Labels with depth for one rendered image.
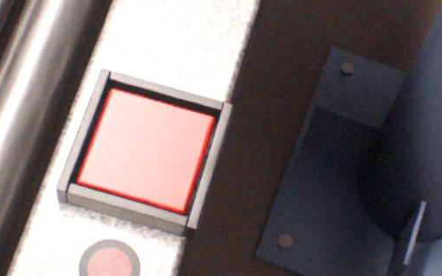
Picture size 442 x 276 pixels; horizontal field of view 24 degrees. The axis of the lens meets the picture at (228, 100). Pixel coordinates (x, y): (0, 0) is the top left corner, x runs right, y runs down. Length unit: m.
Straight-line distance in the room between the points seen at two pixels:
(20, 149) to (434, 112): 0.77
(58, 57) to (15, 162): 0.07
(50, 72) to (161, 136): 0.08
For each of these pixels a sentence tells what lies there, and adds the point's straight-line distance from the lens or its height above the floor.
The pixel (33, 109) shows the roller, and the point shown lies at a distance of 0.59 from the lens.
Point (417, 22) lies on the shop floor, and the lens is 1.77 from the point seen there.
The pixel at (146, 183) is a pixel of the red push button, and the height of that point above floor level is 0.93.
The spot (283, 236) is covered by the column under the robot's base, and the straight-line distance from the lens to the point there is 1.53.
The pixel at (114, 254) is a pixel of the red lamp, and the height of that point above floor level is 0.92.
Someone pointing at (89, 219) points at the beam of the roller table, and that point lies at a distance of 0.56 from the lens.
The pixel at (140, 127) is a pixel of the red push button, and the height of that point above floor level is 0.93.
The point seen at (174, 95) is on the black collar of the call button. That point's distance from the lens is 0.58.
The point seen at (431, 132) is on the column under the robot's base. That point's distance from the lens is 1.30.
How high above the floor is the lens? 1.44
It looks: 62 degrees down
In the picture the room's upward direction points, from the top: 11 degrees clockwise
